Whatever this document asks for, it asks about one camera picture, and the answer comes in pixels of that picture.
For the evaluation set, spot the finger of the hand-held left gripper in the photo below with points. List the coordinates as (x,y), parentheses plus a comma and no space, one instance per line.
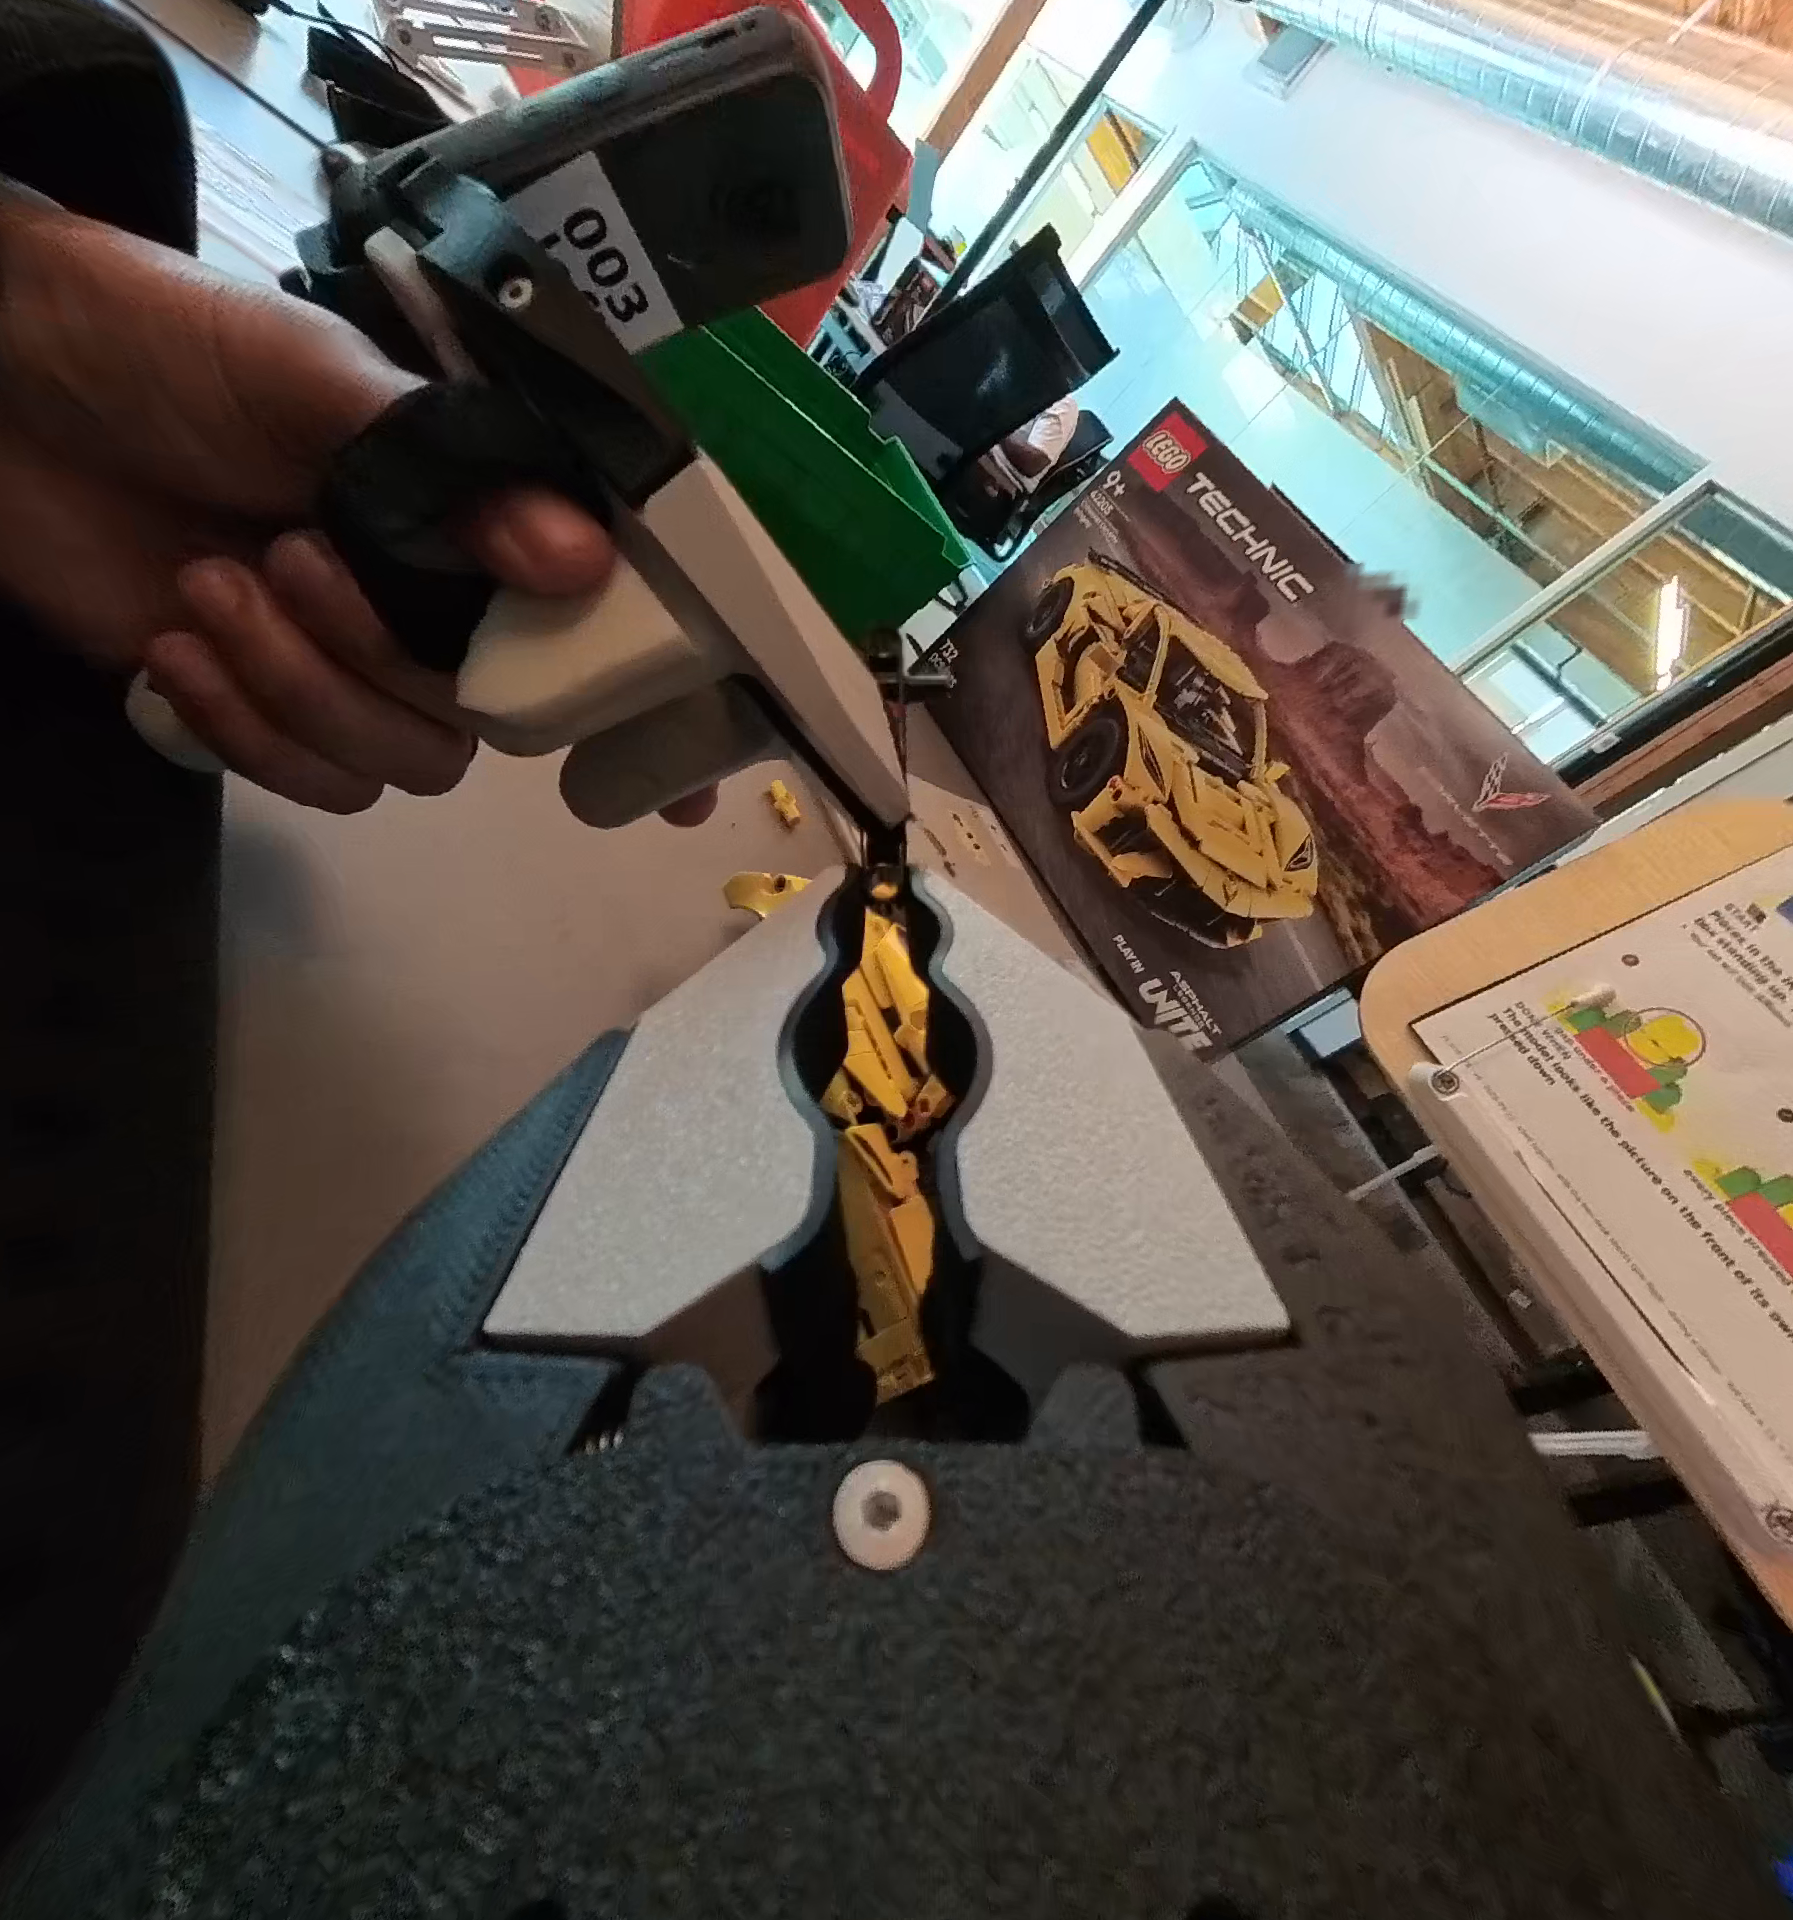
(776,630)

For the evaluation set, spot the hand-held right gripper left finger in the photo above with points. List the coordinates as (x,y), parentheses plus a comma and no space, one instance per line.
(658,1186)

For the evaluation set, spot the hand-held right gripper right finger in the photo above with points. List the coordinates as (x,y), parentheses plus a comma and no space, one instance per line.
(1107,1186)

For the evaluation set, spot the black brick beam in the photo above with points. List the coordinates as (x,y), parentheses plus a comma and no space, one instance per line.
(908,672)

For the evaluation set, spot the yellow toy brick car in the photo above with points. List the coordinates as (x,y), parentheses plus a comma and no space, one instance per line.
(881,1051)

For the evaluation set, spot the grey desk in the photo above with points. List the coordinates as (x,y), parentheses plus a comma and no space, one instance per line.
(387,976)

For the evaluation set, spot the person's left hand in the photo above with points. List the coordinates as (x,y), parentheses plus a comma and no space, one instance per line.
(162,449)

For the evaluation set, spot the red plastic bin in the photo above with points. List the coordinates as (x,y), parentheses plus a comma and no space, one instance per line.
(837,286)

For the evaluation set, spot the green plastic bin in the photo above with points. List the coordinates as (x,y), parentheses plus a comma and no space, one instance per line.
(808,466)

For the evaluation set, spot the small yellow brick piece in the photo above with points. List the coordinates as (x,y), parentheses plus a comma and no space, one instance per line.
(787,803)

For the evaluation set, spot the yellow curved brick piece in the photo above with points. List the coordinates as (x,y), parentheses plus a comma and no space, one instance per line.
(761,892)

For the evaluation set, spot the black monitor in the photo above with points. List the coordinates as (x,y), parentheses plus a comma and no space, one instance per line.
(985,360)

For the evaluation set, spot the black pole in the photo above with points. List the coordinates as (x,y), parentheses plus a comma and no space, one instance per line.
(1078,137)

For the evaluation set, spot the wooden book stand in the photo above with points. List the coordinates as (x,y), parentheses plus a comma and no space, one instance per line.
(1451,962)

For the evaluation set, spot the toy car box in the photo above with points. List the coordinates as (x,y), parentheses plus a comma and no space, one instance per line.
(1287,676)

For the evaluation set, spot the printed instruction sheet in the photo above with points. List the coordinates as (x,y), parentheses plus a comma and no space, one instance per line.
(1706,1139)

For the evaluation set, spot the silver ventilation duct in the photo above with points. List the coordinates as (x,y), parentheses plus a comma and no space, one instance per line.
(1587,104)

